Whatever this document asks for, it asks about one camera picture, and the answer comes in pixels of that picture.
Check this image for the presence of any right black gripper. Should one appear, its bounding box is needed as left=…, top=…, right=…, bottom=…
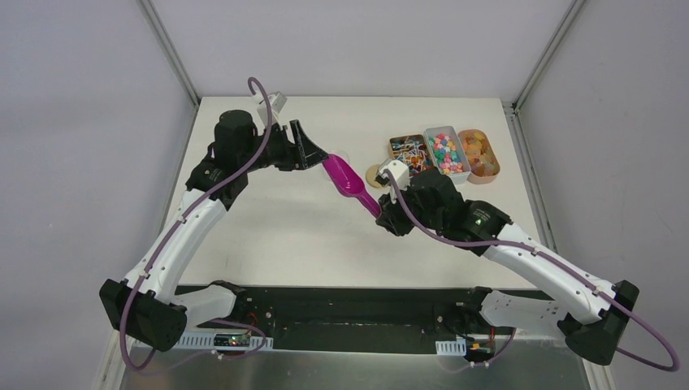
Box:
left=377, top=180, right=445, bottom=236

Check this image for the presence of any magenta plastic scoop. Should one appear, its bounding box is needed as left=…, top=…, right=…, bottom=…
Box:
left=323, top=154, right=381, bottom=218

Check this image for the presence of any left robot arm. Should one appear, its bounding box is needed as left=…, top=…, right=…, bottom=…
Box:
left=99, top=110, right=328, bottom=352

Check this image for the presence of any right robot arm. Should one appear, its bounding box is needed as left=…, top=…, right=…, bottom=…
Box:
left=376, top=168, right=639, bottom=366

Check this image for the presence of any white box of colourful candies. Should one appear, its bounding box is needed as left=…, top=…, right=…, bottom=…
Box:
left=423, top=126, right=470, bottom=185

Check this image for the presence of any clear plastic jar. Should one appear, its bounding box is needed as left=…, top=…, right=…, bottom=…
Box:
left=331, top=149, right=350, bottom=163

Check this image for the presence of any gold jar lid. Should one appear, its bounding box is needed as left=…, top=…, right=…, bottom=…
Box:
left=365, top=164, right=384, bottom=189

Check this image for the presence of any gold tin of lollipops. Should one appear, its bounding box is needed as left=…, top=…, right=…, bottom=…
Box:
left=388, top=134, right=434, bottom=176

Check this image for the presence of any orange tray of gummies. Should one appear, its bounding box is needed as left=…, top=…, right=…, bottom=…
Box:
left=457, top=129, right=501, bottom=184

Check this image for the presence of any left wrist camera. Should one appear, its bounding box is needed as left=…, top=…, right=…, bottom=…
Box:
left=253, top=91, right=288, bottom=127

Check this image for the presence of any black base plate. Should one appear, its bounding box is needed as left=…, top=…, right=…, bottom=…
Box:
left=226, top=286, right=510, bottom=354

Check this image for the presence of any right white cable duct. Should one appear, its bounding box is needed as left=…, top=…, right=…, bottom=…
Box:
left=435, top=338, right=466, bottom=357

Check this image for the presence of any right aluminium frame post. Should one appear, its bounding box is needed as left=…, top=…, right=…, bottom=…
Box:
left=512, top=0, right=589, bottom=113

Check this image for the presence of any aluminium frame post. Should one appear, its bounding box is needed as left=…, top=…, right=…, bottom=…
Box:
left=512, top=0, right=589, bottom=113
left=136, top=0, right=201, bottom=110

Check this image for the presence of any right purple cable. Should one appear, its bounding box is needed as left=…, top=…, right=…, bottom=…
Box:
left=383, top=169, right=681, bottom=374

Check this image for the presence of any purple cable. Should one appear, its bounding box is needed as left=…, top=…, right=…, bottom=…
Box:
left=383, top=169, right=681, bottom=374
left=118, top=76, right=275, bottom=374

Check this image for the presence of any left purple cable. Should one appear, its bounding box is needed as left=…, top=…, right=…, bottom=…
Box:
left=118, top=76, right=275, bottom=374

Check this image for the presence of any left aluminium frame post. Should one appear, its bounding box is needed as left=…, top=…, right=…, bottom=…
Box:
left=136, top=0, right=201, bottom=110

